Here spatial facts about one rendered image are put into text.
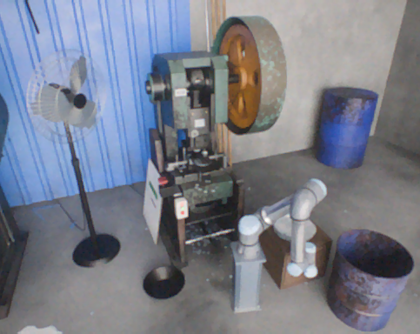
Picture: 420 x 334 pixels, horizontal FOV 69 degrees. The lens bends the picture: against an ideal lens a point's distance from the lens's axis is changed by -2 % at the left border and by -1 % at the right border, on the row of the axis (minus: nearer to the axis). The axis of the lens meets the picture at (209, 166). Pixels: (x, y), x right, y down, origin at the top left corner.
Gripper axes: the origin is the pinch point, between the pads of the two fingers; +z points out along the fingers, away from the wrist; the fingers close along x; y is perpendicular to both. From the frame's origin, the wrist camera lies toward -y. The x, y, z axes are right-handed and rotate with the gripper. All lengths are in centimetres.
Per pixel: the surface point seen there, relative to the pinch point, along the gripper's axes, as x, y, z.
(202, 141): -57, 63, 39
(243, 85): -93, 32, 52
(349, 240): 1.7, -34.1, -3.1
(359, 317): 34, -30, -37
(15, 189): 10, 253, 105
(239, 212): 0.5, 35.3, 34.8
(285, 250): 6.6, 8.7, -5.0
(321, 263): 25.3, -20.6, 3.4
